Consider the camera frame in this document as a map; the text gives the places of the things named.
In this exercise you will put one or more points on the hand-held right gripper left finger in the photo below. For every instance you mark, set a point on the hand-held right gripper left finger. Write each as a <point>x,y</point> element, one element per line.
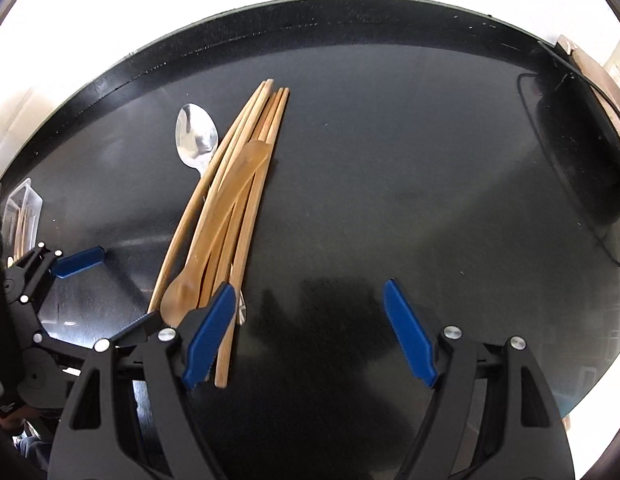
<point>209,335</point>

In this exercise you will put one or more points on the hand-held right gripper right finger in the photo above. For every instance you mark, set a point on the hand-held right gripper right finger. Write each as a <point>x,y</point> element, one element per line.
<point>407,335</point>

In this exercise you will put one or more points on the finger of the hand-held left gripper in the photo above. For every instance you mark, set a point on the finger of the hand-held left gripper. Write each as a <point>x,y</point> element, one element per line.
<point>139,325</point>
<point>82,261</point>

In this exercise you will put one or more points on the brown wooden spoon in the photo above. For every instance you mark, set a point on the brown wooden spoon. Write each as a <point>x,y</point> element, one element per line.
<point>179,302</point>

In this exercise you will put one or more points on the clear plastic container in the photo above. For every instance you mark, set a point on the clear plastic container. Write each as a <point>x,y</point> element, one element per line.
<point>35,200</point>

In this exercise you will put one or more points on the large silver spoon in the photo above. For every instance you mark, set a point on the large silver spoon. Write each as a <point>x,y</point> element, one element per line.
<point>194,135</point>

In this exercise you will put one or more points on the pile of wooden chopsticks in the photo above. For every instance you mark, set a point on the pile of wooden chopsticks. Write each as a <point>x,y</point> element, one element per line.
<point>275,115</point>

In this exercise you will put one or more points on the person's trousers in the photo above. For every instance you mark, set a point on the person's trousers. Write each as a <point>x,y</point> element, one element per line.
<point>34,452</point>

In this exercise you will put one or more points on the black round pan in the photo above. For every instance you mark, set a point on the black round pan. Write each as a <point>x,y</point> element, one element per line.
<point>575,160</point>

